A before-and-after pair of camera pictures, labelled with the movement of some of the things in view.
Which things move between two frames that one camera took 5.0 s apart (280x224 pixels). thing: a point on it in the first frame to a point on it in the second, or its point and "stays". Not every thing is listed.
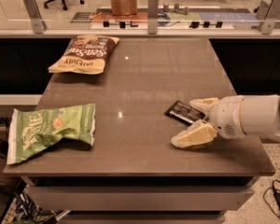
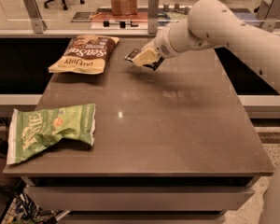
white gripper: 229,116 to 161,46
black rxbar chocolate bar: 184,113 to 153,65
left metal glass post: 34,11 stays
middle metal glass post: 152,12 stays
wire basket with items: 23,209 stays
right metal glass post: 269,22 stays
